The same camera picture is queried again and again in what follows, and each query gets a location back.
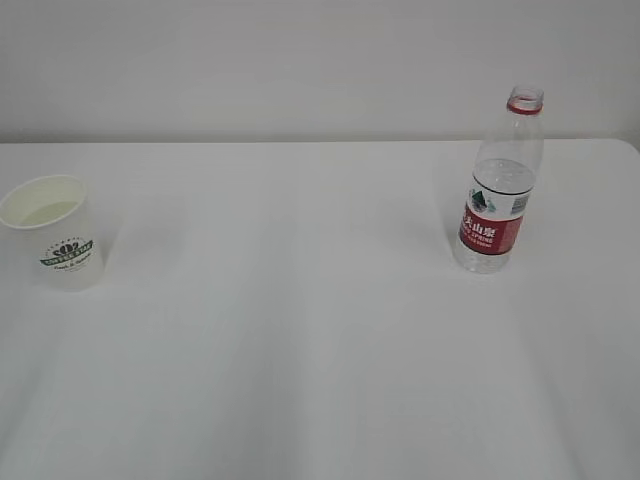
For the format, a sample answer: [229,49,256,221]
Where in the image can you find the white paper cup green logo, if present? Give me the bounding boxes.
[1,175,104,291]

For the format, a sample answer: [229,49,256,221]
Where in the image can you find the clear water bottle red label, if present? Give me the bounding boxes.
[453,86,544,274]

